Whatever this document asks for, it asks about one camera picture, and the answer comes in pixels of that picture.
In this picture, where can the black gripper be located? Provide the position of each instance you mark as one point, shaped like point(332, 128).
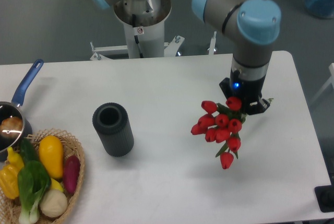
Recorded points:
point(248, 91)

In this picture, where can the red tulip bouquet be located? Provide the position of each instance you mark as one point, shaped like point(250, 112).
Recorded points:
point(222, 124)

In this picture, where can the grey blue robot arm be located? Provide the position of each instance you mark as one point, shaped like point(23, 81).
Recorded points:
point(253, 26)

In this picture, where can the black device at edge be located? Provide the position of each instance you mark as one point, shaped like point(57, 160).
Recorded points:
point(324, 195)

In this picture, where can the dark grey ribbed vase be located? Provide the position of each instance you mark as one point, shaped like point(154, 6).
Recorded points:
point(112, 124)

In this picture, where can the purple eggplant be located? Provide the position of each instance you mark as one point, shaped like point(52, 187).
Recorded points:
point(71, 174)

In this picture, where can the yellow squash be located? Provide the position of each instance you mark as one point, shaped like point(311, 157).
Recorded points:
point(51, 155)

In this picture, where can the yellow lemon piece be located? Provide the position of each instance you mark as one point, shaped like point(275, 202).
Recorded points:
point(55, 185)

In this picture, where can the white garlic bulb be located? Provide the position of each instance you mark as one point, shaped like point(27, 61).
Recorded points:
point(54, 203)

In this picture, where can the dark green cucumber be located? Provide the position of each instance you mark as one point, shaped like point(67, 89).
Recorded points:
point(27, 151)

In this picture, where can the green bok choy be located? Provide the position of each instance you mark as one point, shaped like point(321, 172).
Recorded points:
point(33, 181)

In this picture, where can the brown bread bun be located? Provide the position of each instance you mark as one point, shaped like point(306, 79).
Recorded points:
point(11, 127)

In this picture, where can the small yellow pepper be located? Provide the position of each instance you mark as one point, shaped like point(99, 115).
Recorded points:
point(14, 158)

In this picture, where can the yellow bell pepper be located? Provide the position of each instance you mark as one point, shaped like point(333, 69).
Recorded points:
point(9, 183)

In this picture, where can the woven wicker basket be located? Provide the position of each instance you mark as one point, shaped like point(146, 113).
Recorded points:
point(11, 208)

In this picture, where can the white frame at right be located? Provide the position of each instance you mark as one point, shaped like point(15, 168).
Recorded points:
point(328, 83)

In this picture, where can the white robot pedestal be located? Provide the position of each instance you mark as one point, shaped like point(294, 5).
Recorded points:
point(144, 28)

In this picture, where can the blue handled saucepan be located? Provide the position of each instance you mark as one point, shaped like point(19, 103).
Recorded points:
point(13, 108)

